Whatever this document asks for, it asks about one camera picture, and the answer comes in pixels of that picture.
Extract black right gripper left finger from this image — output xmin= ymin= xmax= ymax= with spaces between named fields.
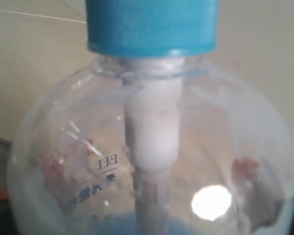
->
xmin=0 ymin=188 xmax=17 ymax=235

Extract blue pump soap bottle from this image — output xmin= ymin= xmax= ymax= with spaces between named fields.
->
xmin=7 ymin=0 xmax=294 ymax=235

